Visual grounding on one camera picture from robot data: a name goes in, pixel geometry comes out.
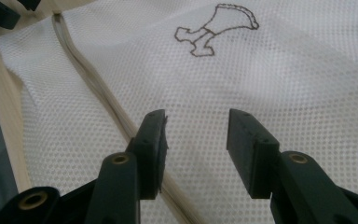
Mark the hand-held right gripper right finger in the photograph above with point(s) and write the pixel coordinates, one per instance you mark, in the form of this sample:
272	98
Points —
248	155

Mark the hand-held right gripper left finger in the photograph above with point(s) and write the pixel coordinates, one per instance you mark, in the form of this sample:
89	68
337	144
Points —
150	155

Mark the white mesh laundry bag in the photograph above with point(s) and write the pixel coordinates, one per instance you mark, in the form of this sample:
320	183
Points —
230	81

